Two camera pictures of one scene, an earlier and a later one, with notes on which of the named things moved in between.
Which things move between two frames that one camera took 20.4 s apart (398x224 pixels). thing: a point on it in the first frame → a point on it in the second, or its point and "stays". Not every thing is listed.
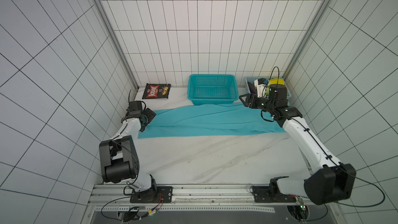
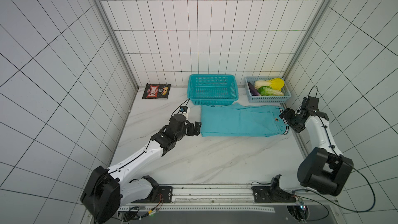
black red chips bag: (154, 91) stays
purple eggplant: (252, 88) stays
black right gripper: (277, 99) → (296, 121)
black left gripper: (151, 114) → (191, 133)
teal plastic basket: (212, 89) stays
